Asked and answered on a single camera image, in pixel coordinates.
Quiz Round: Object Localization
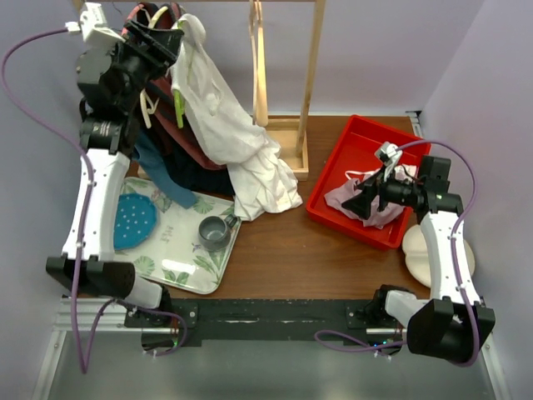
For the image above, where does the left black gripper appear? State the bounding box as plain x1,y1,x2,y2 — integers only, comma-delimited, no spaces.
105,19,184,113

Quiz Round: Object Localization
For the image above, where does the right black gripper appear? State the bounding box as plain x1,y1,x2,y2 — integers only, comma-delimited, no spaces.
341,163,422,220

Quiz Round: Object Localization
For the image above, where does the green plastic hanger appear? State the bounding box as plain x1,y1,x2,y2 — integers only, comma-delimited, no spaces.
170,44,185,128

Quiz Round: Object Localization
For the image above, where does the white tank top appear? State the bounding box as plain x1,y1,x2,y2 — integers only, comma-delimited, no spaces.
170,13,302,222

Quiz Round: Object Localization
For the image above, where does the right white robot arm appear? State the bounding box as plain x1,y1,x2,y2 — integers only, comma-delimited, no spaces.
342,156,496,367

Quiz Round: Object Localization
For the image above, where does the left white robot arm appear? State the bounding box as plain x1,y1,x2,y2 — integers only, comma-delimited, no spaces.
46,21,183,327

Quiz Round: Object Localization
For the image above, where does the red graphic tank top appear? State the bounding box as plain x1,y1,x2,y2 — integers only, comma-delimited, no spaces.
147,77,226,171

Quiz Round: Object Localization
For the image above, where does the navy maroon tank top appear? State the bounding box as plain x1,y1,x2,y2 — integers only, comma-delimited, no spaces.
147,94,234,196

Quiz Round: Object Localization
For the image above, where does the teal tank top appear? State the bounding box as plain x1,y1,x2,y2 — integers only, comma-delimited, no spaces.
132,131,197,208

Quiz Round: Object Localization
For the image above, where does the wooden hanger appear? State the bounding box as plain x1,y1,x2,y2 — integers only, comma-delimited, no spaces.
248,1,268,128

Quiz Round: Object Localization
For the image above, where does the pink crumpled garment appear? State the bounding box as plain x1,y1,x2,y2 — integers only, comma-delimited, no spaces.
324,169,405,229

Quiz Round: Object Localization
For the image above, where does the red plastic bin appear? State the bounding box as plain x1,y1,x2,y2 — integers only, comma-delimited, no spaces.
306,115,419,250

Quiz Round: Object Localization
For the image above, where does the cream divided plate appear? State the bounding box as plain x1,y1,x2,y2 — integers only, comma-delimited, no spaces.
401,224,476,288

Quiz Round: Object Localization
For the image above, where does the wooden clothes rack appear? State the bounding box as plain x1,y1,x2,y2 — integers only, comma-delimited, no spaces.
71,0,327,182

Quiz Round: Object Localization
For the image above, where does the blue dotted plate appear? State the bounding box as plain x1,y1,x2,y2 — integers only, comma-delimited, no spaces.
113,192,157,251

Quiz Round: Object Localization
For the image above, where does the grey ceramic mug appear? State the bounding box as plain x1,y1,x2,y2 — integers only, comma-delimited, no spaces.
198,214,239,252

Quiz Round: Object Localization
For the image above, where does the floral serving tray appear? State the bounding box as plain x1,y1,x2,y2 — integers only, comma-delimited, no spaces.
115,177,241,295

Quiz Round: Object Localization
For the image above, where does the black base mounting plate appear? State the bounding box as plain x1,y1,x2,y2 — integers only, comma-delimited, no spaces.
124,297,420,358

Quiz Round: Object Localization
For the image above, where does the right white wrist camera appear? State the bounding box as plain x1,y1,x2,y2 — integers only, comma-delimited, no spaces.
375,142,403,181

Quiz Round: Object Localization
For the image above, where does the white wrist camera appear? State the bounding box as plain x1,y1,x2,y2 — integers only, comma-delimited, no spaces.
375,142,403,181
65,2,125,48

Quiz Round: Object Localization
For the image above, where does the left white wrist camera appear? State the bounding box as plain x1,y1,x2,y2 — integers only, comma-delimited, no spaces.
65,2,125,48

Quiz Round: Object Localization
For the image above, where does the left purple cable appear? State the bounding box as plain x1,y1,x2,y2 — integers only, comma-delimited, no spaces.
1,27,192,374

